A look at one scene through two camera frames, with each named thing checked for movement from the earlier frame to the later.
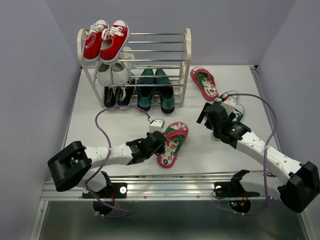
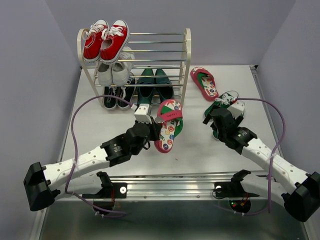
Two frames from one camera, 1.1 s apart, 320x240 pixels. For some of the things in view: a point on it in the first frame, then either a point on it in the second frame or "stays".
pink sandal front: [175, 134] to [170, 112]
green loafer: [145, 94] stays
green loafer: [166, 93] stays
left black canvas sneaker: [109, 97] stays
